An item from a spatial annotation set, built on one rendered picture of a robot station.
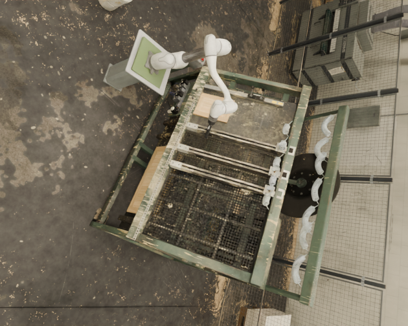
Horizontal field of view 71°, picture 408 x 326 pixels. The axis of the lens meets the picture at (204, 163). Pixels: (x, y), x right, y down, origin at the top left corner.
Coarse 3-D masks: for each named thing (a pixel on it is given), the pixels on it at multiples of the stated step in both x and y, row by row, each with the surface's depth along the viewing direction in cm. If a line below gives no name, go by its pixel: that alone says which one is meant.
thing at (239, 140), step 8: (192, 128) 317; (200, 128) 319; (216, 136) 315; (224, 136) 310; (232, 136) 311; (240, 136) 308; (248, 144) 307; (256, 144) 303; (264, 144) 303; (280, 144) 285; (272, 152) 304; (280, 152) 294; (288, 152) 292
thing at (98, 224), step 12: (192, 72) 369; (168, 84) 397; (156, 108) 382; (168, 120) 380; (144, 132) 368; (168, 132) 377; (132, 156) 354; (120, 180) 342; (108, 204) 331; (228, 204) 396; (120, 216) 335; (132, 216) 331; (108, 228) 305; (156, 252) 381
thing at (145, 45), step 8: (144, 40) 295; (144, 48) 295; (152, 48) 302; (136, 56) 289; (144, 56) 296; (136, 64) 289; (144, 64) 297; (136, 72) 291; (144, 72) 298; (160, 72) 312; (152, 80) 306; (160, 80) 313
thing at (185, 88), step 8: (184, 80) 343; (176, 88) 351; (184, 88) 341; (192, 88) 343; (176, 96) 335; (184, 96) 342; (176, 104) 336; (184, 104) 335; (168, 112) 338; (176, 112) 331
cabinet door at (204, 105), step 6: (204, 96) 340; (210, 96) 339; (216, 96) 338; (198, 102) 337; (204, 102) 337; (210, 102) 336; (198, 108) 333; (204, 108) 333; (198, 114) 330; (204, 114) 329; (222, 114) 328; (228, 114) 327; (222, 120) 324
